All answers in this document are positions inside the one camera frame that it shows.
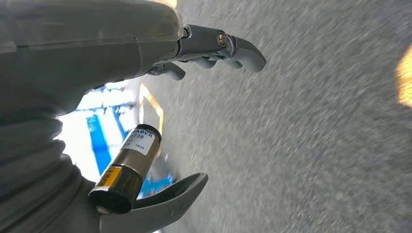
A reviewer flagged brown cylindrical motor with label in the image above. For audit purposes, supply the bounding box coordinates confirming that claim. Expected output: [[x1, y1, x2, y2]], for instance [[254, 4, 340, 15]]
[[87, 123, 162, 215]]

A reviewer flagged yellow floor tape strip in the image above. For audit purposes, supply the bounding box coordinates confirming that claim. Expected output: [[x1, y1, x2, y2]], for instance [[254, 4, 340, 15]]
[[139, 83, 165, 136]]

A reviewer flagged yellow floor tape outline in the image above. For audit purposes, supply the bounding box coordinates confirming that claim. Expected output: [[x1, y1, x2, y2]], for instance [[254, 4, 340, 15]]
[[395, 44, 412, 108]]

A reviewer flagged blue metal shelf rack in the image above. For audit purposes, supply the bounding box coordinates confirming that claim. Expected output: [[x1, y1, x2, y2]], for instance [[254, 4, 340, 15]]
[[75, 85, 176, 199]]

